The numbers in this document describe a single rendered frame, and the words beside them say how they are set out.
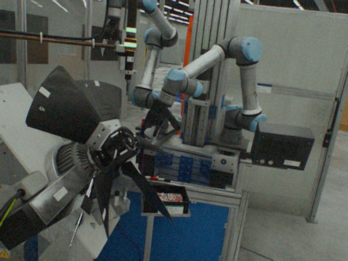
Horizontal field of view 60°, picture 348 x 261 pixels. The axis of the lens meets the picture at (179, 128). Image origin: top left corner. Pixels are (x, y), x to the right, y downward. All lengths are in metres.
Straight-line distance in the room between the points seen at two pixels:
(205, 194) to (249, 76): 0.67
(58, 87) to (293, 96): 2.39
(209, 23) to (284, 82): 1.22
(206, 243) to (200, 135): 0.67
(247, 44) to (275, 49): 1.41
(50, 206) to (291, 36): 2.53
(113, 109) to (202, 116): 0.84
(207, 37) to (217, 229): 1.17
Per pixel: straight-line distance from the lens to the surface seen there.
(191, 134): 2.02
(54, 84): 1.00
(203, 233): 1.78
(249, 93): 1.66
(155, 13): 1.79
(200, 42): 2.02
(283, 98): 3.01
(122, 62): 1.14
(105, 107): 1.24
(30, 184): 0.96
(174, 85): 1.32
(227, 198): 1.65
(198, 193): 1.64
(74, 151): 1.14
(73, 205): 0.97
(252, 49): 1.57
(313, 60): 3.04
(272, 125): 1.55
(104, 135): 1.10
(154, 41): 2.05
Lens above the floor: 1.57
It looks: 15 degrees down
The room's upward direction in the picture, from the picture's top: 7 degrees clockwise
